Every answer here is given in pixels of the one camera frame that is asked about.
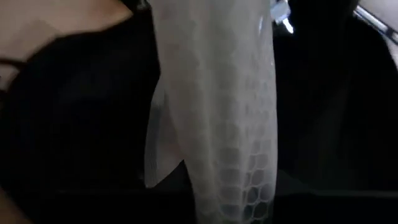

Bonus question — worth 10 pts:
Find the black aluminium table frame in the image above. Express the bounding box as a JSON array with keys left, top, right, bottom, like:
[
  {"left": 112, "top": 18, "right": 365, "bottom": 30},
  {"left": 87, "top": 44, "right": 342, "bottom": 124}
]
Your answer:
[{"left": 354, "top": 4, "right": 398, "bottom": 44}]

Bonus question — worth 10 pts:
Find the white mesh pouch yellow trim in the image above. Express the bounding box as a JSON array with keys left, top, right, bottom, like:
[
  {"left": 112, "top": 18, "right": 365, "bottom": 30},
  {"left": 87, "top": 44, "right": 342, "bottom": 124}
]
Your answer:
[{"left": 144, "top": 0, "right": 279, "bottom": 224}]

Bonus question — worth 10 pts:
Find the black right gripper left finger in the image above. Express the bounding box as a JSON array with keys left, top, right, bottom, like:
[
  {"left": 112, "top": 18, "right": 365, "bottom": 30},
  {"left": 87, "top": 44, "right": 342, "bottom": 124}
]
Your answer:
[{"left": 136, "top": 161, "right": 200, "bottom": 224}]

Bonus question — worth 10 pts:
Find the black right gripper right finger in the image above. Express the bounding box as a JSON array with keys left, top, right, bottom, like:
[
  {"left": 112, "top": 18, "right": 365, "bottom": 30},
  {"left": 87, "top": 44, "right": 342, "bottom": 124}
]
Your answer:
[{"left": 270, "top": 169, "right": 315, "bottom": 224}]

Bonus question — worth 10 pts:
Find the black backpack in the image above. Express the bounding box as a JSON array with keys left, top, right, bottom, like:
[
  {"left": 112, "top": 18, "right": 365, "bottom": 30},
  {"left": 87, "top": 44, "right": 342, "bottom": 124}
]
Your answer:
[{"left": 0, "top": 0, "right": 398, "bottom": 224}]

